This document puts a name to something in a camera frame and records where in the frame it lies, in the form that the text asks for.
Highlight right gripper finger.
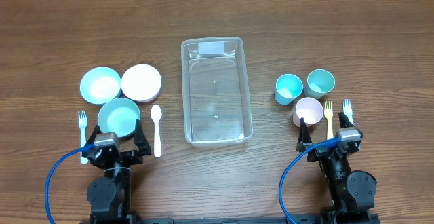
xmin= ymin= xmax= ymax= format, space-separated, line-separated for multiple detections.
xmin=338 ymin=112 xmax=363 ymax=138
xmin=296 ymin=118 xmax=313 ymax=153

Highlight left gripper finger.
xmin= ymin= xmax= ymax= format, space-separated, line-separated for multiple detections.
xmin=134 ymin=119 xmax=152 ymax=156
xmin=81 ymin=125 xmax=101 ymax=158

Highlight teal green bowl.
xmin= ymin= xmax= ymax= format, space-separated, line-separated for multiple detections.
xmin=98 ymin=98 xmax=141 ymax=138

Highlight pink plastic cup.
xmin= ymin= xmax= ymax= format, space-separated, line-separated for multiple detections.
xmin=293 ymin=97 xmax=323 ymax=127

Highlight white plastic spoon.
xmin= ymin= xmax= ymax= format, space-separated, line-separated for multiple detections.
xmin=151 ymin=105 xmax=162 ymax=158

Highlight light blue bowl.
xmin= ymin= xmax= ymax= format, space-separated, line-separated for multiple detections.
xmin=79 ymin=67 xmax=121 ymax=105

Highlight green plastic cup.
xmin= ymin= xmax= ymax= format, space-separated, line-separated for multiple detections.
xmin=304 ymin=69 xmax=336 ymax=99

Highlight blue plastic cup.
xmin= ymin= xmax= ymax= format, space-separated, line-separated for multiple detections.
xmin=275 ymin=74 xmax=303 ymax=105

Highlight white pink bowl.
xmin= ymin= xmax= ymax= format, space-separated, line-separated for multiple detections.
xmin=121 ymin=64 xmax=162 ymax=102

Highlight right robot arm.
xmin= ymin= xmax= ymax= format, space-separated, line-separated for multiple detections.
xmin=297 ymin=112 xmax=380 ymax=224

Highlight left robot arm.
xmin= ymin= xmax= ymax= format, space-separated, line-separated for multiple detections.
xmin=83 ymin=119 xmax=152 ymax=224

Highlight clear plastic container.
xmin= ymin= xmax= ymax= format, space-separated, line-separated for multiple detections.
xmin=181 ymin=37 xmax=253 ymax=147

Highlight white fork right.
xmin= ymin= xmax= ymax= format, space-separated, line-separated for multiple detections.
xmin=342 ymin=99 xmax=354 ymax=124

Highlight white fork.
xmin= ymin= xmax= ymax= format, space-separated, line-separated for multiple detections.
xmin=342 ymin=99 xmax=354 ymax=124
xmin=77 ymin=110 xmax=88 ymax=147

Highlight white fork left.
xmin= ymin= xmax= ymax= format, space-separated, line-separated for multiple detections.
xmin=77 ymin=110 xmax=88 ymax=147

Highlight yellow plastic fork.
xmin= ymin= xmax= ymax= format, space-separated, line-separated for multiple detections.
xmin=324 ymin=101 xmax=334 ymax=140

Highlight right blue cable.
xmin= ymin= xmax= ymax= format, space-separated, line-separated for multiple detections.
xmin=278 ymin=137 xmax=341 ymax=224

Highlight blue cable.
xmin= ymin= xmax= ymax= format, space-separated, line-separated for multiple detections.
xmin=278 ymin=137 xmax=341 ymax=224
xmin=45 ymin=143 xmax=96 ymax=224

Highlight left blue cable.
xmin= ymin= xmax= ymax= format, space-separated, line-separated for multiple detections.
xmin=45 ymin=143 xmax=96 ymax=224

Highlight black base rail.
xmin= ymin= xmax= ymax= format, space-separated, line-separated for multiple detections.
xmin=80 ymin=214 xmax=380 ymax=224

